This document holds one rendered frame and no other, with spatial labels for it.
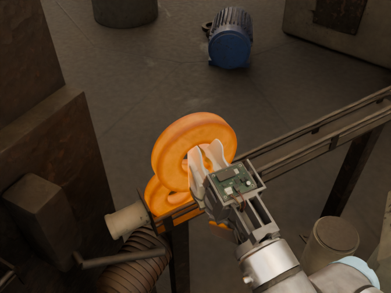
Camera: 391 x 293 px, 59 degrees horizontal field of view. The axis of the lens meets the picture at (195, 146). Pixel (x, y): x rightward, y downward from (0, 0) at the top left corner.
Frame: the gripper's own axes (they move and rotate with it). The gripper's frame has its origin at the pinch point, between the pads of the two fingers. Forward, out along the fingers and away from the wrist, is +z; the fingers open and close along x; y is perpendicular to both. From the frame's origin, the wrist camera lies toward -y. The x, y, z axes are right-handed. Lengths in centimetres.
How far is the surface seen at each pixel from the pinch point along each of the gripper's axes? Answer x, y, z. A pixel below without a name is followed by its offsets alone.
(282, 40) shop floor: -165, -133, 137
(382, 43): -197, -98, 79
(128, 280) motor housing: 16.6, -38.7, -7.7
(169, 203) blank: 2.8, -24.7, 1.4
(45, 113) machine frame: 21.7, -12.4, 26.3
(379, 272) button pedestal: -45, -41, -33
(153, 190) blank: 6.2, -18.7, 3.1
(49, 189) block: 25.5, -15.4, 9.9
